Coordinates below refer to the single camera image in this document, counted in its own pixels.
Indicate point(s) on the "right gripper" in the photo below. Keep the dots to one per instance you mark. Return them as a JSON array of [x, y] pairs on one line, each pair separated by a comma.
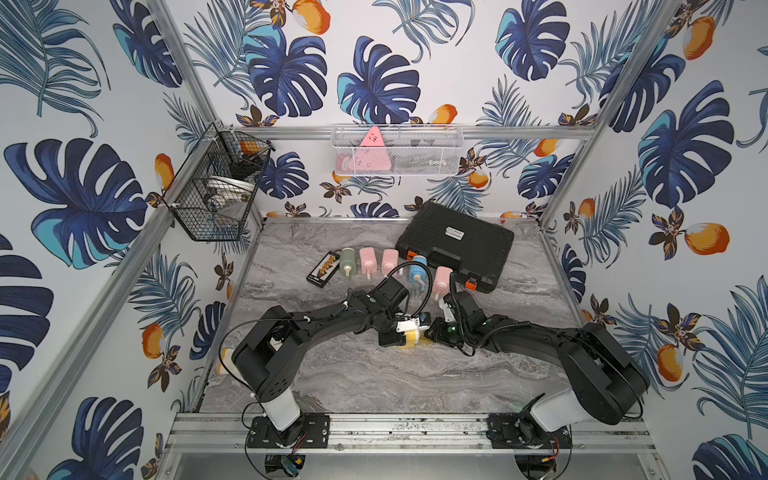
[[434, 332]]

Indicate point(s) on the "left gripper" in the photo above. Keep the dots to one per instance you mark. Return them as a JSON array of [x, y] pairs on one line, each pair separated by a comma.
[[393, 335]]

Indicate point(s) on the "yellow pencil sharpener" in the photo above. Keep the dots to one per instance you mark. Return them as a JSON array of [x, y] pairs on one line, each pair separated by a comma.
[[412, 338]]

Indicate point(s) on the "pink pencil sharpener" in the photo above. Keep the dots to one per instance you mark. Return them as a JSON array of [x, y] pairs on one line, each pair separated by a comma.
[[390, 260], [368, 261], [442, 282]]

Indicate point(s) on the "blue pencil sharpener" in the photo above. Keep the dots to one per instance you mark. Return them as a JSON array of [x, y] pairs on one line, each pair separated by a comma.
[[418, 273]]

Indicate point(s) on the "green pencil sharpener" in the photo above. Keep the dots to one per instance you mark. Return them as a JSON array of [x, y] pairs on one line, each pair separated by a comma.
[[347, 262]]

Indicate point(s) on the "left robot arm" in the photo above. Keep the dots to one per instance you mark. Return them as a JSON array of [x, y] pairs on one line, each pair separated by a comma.
[[270, 355]]

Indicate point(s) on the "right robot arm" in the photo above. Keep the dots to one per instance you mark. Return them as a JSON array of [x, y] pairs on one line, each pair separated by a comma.
[[605, 382]]

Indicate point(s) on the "black plastic tool case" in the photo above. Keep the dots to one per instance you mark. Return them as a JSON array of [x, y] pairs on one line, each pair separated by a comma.
[[474, 249]]

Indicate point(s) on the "black yellow small box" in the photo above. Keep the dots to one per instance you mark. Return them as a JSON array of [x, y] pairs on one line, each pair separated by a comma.
[[326, 268]]

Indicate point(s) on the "pink triangular object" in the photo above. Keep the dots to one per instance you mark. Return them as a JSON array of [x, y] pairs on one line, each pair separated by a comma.
[[372, 155]]

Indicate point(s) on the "white work glove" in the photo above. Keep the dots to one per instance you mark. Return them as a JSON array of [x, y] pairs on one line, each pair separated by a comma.
[[225, 364]]

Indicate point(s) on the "white wire mesh basket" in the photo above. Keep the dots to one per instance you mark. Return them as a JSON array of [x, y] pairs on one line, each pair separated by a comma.
[[415, 150]]

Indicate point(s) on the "black wire basket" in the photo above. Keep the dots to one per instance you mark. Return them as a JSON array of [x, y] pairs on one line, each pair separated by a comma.
[[218, 186]]

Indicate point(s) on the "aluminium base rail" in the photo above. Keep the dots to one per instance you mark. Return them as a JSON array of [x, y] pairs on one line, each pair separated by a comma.
[[403, 434]]

